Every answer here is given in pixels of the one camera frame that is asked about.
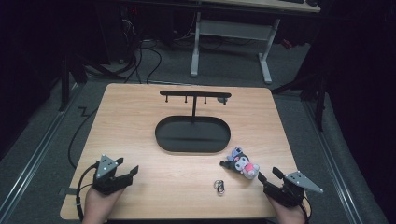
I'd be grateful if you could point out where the bundle of black cables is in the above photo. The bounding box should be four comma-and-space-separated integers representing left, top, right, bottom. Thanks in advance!
120, 18, 163, 85

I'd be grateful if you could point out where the metal carabiner key ring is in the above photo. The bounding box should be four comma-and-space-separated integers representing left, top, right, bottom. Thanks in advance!
213, 178, 226, 196

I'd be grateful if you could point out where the black hook stand with tray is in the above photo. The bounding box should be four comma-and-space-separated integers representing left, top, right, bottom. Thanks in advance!
154, 90, 233, 154

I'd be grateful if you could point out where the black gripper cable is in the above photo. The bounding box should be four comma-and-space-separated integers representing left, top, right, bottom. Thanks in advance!
75, 162, 98, 222
298, 195, 313, 224

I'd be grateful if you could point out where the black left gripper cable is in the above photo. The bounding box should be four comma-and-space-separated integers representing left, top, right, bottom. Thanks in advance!
75, 162, 98, 222

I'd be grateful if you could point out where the metal floor rail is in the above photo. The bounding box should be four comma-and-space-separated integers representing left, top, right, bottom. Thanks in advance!
303, 99, 363, 224
0, 83, 82, 216

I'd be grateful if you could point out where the grey tape strip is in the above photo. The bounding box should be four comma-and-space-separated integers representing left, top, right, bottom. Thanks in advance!
58, 186, 79, 197

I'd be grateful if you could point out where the black floor cable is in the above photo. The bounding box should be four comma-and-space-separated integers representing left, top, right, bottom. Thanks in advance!
67, 105, 99, 170

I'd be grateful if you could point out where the person's left hand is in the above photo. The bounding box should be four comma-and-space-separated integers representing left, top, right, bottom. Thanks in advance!
81, 186, 125, 224

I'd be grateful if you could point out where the white metal desk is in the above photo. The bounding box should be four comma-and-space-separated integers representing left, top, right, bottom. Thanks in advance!
190, 0, 322, 85

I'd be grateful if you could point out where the person's right hand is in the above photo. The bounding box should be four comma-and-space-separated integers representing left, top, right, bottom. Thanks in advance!
266, 195, 311, 224

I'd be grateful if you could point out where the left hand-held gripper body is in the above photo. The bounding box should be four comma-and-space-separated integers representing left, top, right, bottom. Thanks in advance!
92, 154, 134, 196

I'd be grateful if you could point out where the plush toy keychain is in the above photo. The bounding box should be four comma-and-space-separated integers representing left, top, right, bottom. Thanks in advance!
219, 147, 261, 181

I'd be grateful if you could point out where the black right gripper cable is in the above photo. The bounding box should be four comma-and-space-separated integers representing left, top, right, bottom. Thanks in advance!
298, 195, 313, 224

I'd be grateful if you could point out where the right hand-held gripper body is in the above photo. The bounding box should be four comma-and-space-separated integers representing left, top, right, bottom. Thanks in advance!
262, 170, 324, 208

